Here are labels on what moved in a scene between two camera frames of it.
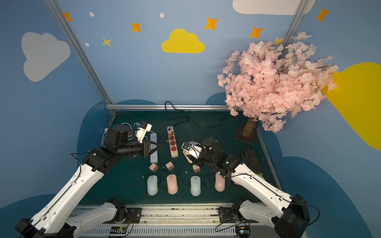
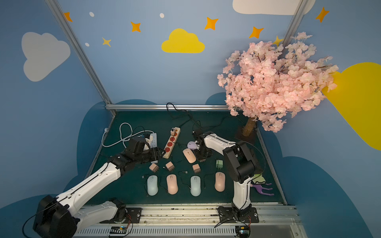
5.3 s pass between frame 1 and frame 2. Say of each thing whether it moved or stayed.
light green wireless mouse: stayed
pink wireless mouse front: stayed
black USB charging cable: stayed
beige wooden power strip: moved
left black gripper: moved
